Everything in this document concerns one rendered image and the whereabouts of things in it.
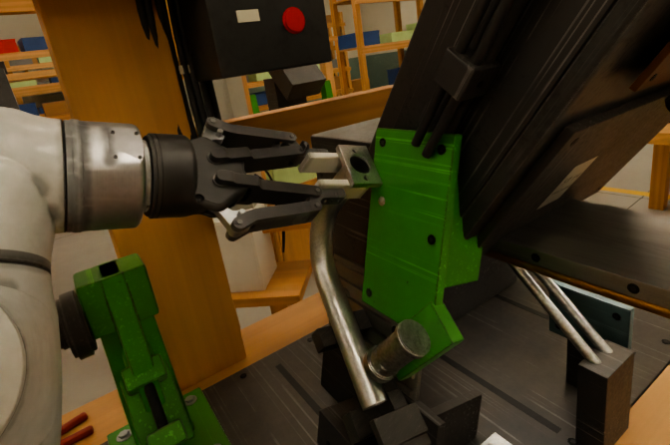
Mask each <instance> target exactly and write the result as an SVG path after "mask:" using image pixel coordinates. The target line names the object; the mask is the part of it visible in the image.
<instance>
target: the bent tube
mask: <svg viewBox="0 0 670 445"><path fill-rule="evenodd" d="M336 152H337V154H338V157H339V159H340V162H341V164H342V167H341V169H340V170H339V172H338V173H337V174H336V176H335V177H334V178H333V180H348V182H349V184H350V187H351V188H380V187H381V186H382V185H383V183H382V181H381V178H380V176H379V174H378V172H377V169H376V167H375V165H374V163H373V160H372V158H371V156H370V154H369V151H368V149H367V147H366V146H353V145H338V146H337V147H336ZM348 200H349V199H344V200H343V201H342V202H341V203H340V204H338V205H322V210H321V211H320V212H319V213H318V215H317V216H316V217H315V218H314V219H313V221H312V222H311V229H310V258H311V265H312V270H313V274H314V278H315V282H316V285H317V288H318V290H319V293H320V296H321V298H322V301H323V304H324V307H325V309H326V312H327V315H328V318H329V320H330V323H331V326H332V328H333V331H334V334H335V337H336V339H337V342H338V345H339V347H340V350H341V353H342V356H343V358H344V361H345V364H346V367H347V369H348V372H349V375H350V377H351V380H352V383H353V386H354V388H355V391H356V394H357V396H358V399H359V402H360V405H361V407H362V410H363V411H364V410H367V409H370V408H373V407H375V406H377V405H379V404H382V403H383V402H385V401H387V400H388V398H387V396H386V393H385V391H384V389H383V386H382V384H381V383H378V382H376V381H374V380H373V379H371V378H370V377H369V375H368V374H367V372H366V370H365V368H364V363H363V359H364V355H365V353H366V352H367V351H368V349H367V346H366V344H365V341H364V339H363V336H362V334H361V331H360V329H359V326H358V324H357V321H356V319H355V316H354V314H353V311H352V309H351V306H350V304H349V301H348V299H347V296H346V294H345V291H344V289H343V286H342V284H341V281H340V279H339V276H338V274H337V270H336V267H335V262H334V256H333V230H334V224H335V221H336V218H337V216H338V213H339V211H340V210H341V208H342V207H343V206H344V204H345V203H346V202H347V201H348Z"/></svg>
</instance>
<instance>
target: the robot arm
mask: <svg viewBox="0 0 670 445"><path fill-rule="evenodd" d="M296 139H297V137H296V135H295V134H293V133H290V132H283V131H276V130H268V129H261V128H254V127H247V126H240V125H233V124H229V123H227V122H224V121H222V120H219V119H217V118H214V117H209V118H207V119H206V122H205V125H204V128H203V131H202V134H201V137H198V138H195V139H192V140H190V139H189V138H188V137H186V136H184V135H171V134H151V133H148V134H147V135H146V136H144V137H143V139H142V136H141V133H140V131H139V129H138V128H137V127H136V126H135V125H133V124H121V123H105V122H88V121H79V120H75V119H70V120H63V121H62V120H60V119H51V118H45V117H41V116H36V115H32V114H29V113H26V112H23V111H20V110H17V109H13V108H6V107H0V445H60V444H61V430H62V355H61V341H60V329H59V317H58V312H57V308H56V305H55V300H54V295H53V287H52V277H51V261H52V251H53V244H54V239H55V233H62V232H73V233H76V232H82V231H88V230H103V229H119V228H134V227H137V226H138V225H139V224H140V223H141V221H142V219H143V214H145V216H146V217H149V219H166V218H184V217H188V216H192V215H204V216H207V217H209V218H218V219H219V221H220V222H221V223H222V224H223V225H224V227H225V228H226V229H227V232H226V234H225V237H226V238H227V239H228V240H229V241H236V240H238V239H240V238H241V237H243V236H245V235H247V234H248V233H250V232H255V231H261V230H266V229H272V228H278V227H284V226H290V225H295V224H301V223H310V222H312V221H313V219H314V218H315V217H316V216H317V215H318V213H319V212H320V211H321V210H322V205H338V204H340V203H341V202H342V201H343V200H344V199H360V198H361V197H362V196H363V195H364V194H365V193H366V191H367V190H368V189H369V188H351V187H350V184H349V182H348V180H318V181H317V183H316V184H315V185H314V186H311V185H302V184H294V183H285V182H278V181H269V180H262V179H260V178H259V176H255V175H247V173H254V172H262V171H269V170H277V169H285V168H293V167H297V166H298V165H300V166H299V167H298V171H299V173H338V172H339V170H340V169H341V167H342V164H341V162H340V159H339V157H338V154H337V153H328V150H325V149H309V147H310V146H309V144H308V143H307V142H305V141H302V142H301V144H300V145H299V144H298V143H297V142H296ZM279 142H282V143H279ZM227 148H230V149H227ZM253 203H257V204H268V205H279V206H272V207H265V208H258V209H253V210H250V211H247V212H246V211H245V210H244V209H240V210H238V211H232V210H231V208H232V207H233V206H235V205H251V204H253Z"/></svg>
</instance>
